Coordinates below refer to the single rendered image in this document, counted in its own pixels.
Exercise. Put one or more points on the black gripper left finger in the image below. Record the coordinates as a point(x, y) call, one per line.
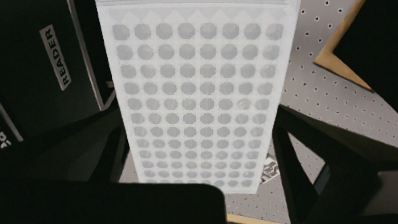
point(50, 154)

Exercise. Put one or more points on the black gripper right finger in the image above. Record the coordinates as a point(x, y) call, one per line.
point(363, 180)

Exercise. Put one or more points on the white multi-well plate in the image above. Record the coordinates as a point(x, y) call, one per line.
point(215, 117)

